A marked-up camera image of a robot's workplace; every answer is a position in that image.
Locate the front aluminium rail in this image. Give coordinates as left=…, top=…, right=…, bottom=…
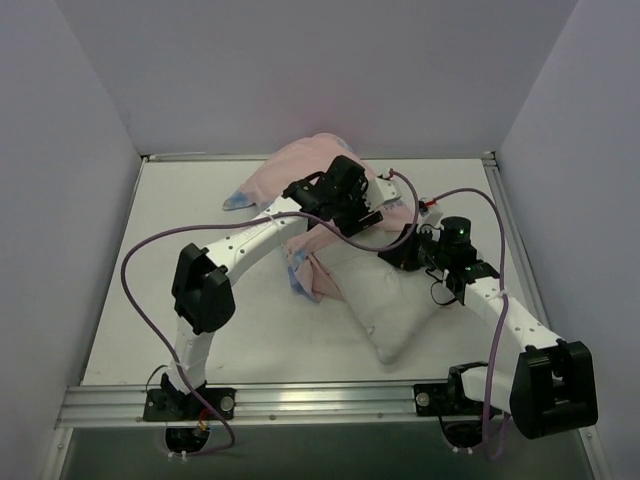
left=54, top=373, right=597, bottom=429

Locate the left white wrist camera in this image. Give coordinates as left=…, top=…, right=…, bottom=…
left=364, top=177, right=402, bottom=211

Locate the back aluminium rail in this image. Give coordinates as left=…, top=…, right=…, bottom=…
left=142, top=152, right=497, bottom=166

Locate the white pillow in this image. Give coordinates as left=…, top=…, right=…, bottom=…
left=316, top=242, right=440, bottom=365

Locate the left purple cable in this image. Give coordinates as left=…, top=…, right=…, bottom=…
left=121, top=169, right=420, bottom=455

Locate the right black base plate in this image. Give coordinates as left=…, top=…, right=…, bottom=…
left=412, top=382, right=483, bottom=417

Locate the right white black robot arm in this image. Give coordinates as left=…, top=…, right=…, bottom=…
left=380, top=217, right=598, bottom=439

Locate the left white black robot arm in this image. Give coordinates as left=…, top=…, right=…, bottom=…
left=162, top=155, right=399, bottom=419

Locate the thin black wire loop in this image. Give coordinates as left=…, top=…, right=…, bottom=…
left=429, top=274, right=461, bottom=309

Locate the aluminium rail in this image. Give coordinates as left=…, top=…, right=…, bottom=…
left=54, top=373, right=597, bottom=429
left=481, top=151, right=572, bottom=377
left=142, top=152, right=497, bottom=166

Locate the blue pink printed pillowcase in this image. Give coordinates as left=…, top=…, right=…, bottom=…
left=221, top=131, right=416, bottom=304

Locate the right side aluminium rail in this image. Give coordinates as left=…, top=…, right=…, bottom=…
left=481, top=151, right=572, bottom=377

